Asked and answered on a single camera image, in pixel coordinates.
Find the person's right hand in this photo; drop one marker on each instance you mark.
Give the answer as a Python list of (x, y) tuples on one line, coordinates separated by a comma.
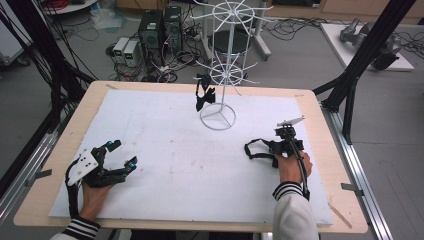
[(290, 170)]

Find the black bow tie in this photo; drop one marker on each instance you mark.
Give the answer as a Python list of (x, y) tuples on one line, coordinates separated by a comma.
[(201, 98), (248, 150)]

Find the computer tower units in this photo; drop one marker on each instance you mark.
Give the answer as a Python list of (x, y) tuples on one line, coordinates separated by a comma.
[(173, 61)]

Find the clear plastic bag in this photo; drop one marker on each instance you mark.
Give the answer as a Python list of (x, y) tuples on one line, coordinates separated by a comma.
[(106, 20)]

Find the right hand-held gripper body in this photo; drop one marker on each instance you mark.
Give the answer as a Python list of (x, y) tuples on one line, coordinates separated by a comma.
[(286, 146)]

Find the metal clip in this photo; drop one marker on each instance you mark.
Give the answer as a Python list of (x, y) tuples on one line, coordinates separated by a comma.
[(40, 175), (351, 189)]

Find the white round table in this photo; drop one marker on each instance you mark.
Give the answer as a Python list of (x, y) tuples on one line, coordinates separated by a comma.
[(73, 7)]

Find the white power supply unit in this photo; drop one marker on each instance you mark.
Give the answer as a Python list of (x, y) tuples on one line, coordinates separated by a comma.
[(120, 46), (131, 53)]

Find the large black computer tower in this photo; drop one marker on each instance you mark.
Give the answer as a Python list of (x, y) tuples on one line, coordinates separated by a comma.
[(150, 36)]

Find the aluminium rail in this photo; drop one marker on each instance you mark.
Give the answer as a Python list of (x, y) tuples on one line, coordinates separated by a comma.
[(23, 173), (360, 173)]

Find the small black computer tower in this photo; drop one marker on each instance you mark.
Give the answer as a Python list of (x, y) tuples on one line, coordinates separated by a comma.
[(173, 26)]

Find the grey robot device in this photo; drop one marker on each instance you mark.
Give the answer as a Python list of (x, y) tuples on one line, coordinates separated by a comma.
[(353, 35)]

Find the white stand leg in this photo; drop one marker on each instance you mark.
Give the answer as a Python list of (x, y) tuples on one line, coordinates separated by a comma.
[(261, 43)]

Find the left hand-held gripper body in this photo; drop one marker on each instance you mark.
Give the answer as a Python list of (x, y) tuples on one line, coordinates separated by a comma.
[(83, 166)]

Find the black round stool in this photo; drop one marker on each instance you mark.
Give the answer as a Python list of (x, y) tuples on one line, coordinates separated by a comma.
[(238, 41)]

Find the thin wooden stick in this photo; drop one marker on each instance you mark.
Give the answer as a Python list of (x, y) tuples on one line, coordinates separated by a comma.
[(340, 215)]

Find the person's left hand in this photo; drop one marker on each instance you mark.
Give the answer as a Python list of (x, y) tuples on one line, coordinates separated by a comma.
[(93, 200)]

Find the white foam board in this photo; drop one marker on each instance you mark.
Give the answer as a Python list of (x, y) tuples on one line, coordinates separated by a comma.
[(160, 150)]

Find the black metal frame post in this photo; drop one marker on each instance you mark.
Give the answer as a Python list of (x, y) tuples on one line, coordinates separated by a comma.
[(370, 46)]

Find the white floor board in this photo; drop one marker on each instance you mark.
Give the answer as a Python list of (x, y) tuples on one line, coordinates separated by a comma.
[(336, 43)]

